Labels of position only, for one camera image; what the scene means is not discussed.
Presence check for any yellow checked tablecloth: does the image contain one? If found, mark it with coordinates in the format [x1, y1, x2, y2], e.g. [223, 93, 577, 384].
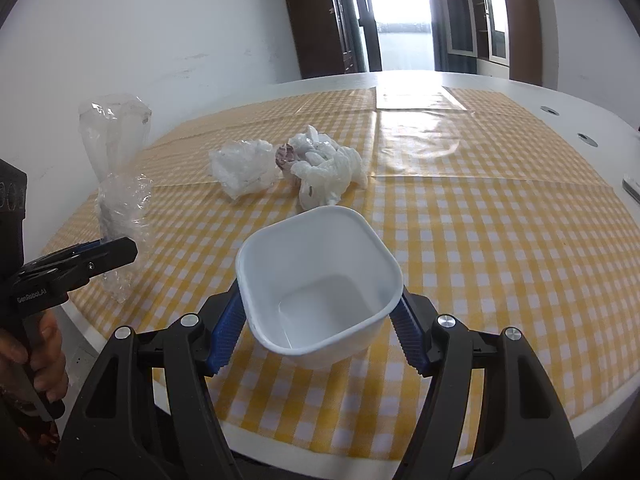
[40, 86, 621, 456]

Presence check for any dark curtain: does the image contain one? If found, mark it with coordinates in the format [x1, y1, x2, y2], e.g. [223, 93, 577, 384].
[421, 0, 451, 72]

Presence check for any brown cabinet with glass door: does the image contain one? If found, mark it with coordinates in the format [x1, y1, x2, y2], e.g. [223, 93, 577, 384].
[470, 0, 545, 86]

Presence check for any white wall socket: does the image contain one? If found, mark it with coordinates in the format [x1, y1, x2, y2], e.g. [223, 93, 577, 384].
[71, 347, 91, 386]

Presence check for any dark brown cabinet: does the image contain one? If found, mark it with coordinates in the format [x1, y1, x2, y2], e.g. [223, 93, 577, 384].
[277, 0, 371, 80]

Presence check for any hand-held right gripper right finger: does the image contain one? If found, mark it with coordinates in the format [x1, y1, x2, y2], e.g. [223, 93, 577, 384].
[390, 287, 583, 480]

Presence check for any crumpled white plastic glove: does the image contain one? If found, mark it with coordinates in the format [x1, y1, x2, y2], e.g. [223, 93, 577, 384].
[287, 125, 368, 211]

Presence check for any glass balcony door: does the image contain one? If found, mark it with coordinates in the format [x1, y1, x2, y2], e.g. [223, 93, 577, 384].
[345, 0, 436, 73]

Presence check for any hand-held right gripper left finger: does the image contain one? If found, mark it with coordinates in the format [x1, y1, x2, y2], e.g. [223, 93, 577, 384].
[55, 280, 248, 480]

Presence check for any small brown crumpled wrapper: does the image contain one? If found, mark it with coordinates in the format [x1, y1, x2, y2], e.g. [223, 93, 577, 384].
[275, 144, 298, 173]

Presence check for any white square plastic bowl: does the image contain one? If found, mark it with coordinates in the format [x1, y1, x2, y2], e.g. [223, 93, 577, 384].
[235, 205, 405, 370]

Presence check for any person's left hand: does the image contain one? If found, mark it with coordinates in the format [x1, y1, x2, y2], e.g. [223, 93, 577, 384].
[0, 309, 69, 411]

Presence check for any crumpled clear plastic bag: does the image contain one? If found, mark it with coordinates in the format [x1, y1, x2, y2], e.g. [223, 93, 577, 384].
[208, 139, 282, 203]

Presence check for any clear plastic packaging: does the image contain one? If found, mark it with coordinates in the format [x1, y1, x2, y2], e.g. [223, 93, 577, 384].
[78, 92, 153, 303]

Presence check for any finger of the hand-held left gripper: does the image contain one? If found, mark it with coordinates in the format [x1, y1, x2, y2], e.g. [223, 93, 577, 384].
[30, 241, 108, 268]
[47, 237, 138, 301]

